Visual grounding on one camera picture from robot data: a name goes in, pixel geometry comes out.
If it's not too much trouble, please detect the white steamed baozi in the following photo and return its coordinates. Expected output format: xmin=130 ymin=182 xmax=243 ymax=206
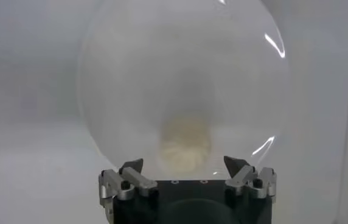
xmin=158 ymin=114 xmax=213 ymax=177

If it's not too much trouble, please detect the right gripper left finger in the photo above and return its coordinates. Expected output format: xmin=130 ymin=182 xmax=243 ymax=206
xmin=98 ymin=158 xmax=159 ymax=214

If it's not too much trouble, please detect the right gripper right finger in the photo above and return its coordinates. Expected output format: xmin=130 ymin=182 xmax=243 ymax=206
xmin=223 ymin=155 xmax=277 ymax=203

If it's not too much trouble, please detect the white round plate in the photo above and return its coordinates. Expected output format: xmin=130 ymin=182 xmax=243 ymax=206
xmin=76 ymin=0 xmax=290 ymax=181

